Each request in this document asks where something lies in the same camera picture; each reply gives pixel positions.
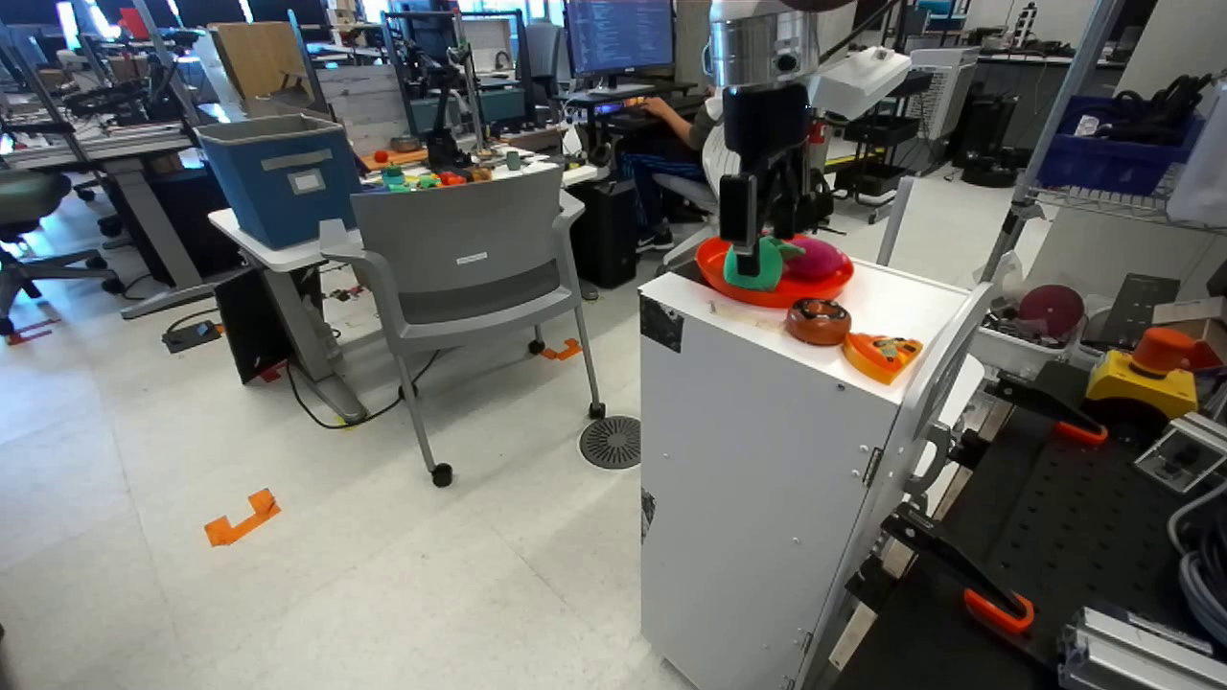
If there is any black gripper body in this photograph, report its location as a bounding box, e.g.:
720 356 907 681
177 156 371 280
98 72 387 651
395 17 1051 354
720 76 817 184

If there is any green plush toy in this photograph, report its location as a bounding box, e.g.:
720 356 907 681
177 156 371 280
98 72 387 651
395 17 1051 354
720 234 796 295

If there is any pink plush toy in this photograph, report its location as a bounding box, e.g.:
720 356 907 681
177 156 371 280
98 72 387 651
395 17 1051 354
779 232 854 287

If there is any orange toy pizza slice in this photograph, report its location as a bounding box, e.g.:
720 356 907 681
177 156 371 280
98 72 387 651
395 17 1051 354
839 331 930 389

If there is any white toy fridge cabinet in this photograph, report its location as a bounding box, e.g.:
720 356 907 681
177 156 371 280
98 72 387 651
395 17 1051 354
633 247 999 690

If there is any black backpack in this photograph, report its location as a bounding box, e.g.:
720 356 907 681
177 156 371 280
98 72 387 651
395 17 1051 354
803 164 839 239

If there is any orange round plate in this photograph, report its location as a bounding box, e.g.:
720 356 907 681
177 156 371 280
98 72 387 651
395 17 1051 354
689 232 858 316

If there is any small brown donut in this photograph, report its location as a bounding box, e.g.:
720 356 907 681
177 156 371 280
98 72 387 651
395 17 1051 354
781 295 854 348

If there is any black computer tower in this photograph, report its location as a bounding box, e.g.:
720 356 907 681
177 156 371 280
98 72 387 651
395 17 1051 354
572 178 645 293

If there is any computer monitor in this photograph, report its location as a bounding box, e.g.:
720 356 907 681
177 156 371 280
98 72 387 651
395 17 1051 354
562 0 683 87

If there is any grey round floor base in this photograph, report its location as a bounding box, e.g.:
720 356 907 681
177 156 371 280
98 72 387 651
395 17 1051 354
576 416 645 473

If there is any grey diagonal metal pole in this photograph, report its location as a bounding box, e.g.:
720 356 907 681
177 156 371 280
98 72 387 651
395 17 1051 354
978 0 1132 287

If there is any grey plastic visitor chair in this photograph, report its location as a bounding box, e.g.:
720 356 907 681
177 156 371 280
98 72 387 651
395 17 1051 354
314 164 610 490

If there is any maroon round object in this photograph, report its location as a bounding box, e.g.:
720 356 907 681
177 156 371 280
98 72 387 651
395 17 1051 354
1013 280 1091 348

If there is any black tabletop device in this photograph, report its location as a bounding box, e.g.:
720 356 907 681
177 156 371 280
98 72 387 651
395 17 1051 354
380 4 489 173

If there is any blue plastic crate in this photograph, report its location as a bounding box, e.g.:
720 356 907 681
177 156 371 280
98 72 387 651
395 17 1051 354
1037 87 1213 201

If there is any colourful small toys pile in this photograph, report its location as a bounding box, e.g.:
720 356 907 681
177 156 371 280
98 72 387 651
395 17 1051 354
360 131 568 201

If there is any grey perforated metal plate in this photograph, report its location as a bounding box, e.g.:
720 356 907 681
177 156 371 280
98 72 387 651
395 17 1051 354
1092 267 1187 354

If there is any black orange bar clamp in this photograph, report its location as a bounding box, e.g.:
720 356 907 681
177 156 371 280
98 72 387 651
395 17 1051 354
880 502 1041 646
981 368 1112 454

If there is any yellow emergency stop box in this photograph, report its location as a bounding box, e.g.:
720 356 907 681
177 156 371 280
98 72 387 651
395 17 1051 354
1081 322 1205 422

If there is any white equipment box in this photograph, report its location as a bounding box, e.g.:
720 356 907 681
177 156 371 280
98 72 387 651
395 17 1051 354
310 57 413 154

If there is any blue storage bin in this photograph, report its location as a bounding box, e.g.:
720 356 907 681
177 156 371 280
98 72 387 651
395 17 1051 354
194 110 365 253

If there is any white desk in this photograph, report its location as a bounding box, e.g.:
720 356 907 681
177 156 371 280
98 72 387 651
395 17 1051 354
209 150 610 427

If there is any black under-desk box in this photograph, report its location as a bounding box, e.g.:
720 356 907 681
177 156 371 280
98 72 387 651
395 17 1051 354
213 264 305 389

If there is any cardboard box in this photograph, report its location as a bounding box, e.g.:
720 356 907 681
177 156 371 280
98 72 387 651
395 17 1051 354
209 17 320 120

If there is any black floor device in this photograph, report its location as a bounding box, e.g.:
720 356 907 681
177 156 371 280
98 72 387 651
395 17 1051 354
156 316 232 359

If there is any orange floor tape marker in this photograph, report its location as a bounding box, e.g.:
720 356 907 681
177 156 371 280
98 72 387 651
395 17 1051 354
199 482 284 552

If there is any grey office desk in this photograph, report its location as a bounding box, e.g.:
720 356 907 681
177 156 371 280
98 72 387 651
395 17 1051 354
0 120 246 322

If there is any dark office chair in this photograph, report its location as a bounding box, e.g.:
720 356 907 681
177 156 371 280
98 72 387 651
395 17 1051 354
0 164 78 347

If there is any black wire cart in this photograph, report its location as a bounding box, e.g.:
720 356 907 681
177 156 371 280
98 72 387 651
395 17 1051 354
838 110 942 214

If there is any silver mounting bracket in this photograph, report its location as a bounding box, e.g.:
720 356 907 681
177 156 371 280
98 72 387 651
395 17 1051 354
1132 412 1227 500

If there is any long aluminium extrusion rail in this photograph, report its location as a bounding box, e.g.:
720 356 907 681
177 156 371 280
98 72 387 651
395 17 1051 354
1054 607 1227 690

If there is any black coiled cable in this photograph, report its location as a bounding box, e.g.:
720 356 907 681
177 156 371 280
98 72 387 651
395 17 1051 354
1167 477 1227 646

